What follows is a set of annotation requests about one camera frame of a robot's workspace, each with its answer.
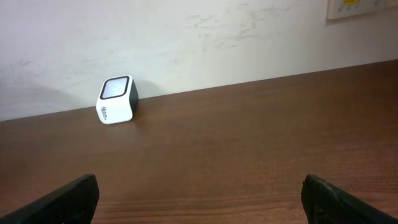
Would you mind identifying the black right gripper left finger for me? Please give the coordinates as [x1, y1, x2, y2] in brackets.
[1, 174, 100, 224]

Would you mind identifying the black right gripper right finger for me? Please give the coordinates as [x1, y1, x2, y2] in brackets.
[301, 174, 397, 224]

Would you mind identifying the wall switch panel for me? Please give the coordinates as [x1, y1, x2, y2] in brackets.
[326, 0, 397, 20]

